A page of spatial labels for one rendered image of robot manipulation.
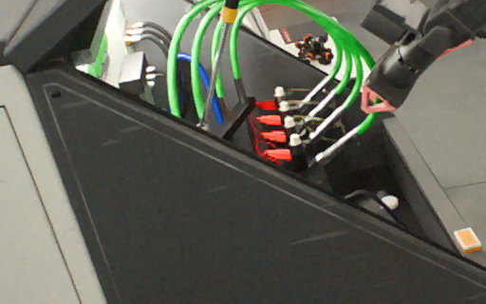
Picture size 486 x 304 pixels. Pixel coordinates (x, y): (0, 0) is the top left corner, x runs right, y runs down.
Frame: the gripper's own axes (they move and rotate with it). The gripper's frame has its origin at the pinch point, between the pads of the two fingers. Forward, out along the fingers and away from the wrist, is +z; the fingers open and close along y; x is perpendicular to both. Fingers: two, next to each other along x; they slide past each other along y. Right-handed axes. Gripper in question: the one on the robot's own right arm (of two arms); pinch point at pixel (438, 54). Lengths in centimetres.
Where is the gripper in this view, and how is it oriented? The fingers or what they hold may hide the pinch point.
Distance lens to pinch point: 138.7
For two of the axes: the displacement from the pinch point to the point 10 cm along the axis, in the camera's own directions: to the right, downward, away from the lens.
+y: -8.2, -5.4, -1.9
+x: -0.8, 4.4, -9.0
